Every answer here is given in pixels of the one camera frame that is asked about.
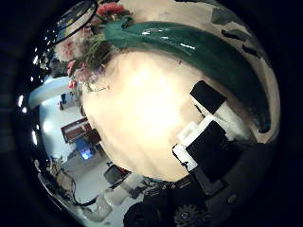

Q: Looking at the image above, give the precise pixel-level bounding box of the flower bouquet with green wrap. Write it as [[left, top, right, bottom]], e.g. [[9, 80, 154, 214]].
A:
[[52, 2, 273, 134]]

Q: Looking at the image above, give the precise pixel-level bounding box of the blue lit monitor screen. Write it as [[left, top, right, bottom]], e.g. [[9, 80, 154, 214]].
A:
[[79, 148, 97, 161]]

